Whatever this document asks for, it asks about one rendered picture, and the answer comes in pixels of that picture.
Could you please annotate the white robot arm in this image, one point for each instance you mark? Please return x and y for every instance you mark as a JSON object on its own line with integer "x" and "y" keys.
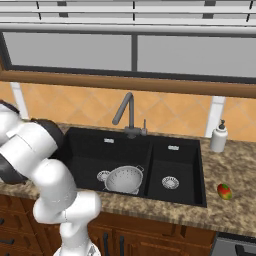
{"x": 50, "y": 176}

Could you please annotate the grey sink faucet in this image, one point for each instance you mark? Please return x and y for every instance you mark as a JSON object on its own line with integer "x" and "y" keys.
{"x": 128, "y": 115}

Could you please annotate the black double sink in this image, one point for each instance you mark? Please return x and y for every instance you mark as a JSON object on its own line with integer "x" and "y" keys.
{"x": 133, "y": 160}

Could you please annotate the silver metal colander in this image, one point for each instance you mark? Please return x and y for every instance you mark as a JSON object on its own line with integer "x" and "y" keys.
{"x": 124, "y": 179}

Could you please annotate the red green mango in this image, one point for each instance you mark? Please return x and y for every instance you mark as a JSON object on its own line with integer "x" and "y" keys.
{"x": 224, "y": 191}

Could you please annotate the brown wooden window sill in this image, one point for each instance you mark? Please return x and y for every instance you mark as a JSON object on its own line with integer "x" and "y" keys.
{"x": 133, "y": 83}

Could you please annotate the grey framed window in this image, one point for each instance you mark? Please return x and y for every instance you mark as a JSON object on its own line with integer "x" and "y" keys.
{"x": 133, "y": 53}

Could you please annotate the white soap dispenser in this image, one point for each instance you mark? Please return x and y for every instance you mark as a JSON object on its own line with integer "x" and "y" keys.
{"x": 218, "y": 137}

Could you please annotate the white window blinds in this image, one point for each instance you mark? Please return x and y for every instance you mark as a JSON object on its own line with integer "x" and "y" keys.
{"x": 133, "y": 15}

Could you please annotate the brown wooden drawer front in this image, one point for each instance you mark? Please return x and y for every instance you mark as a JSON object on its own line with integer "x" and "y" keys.
{"x": 15, "y": 240}
{"x": 13, "y": 210}

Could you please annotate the grey dishwasher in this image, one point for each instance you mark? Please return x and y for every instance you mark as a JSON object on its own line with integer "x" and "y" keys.
{"x": 235, "y": 246}

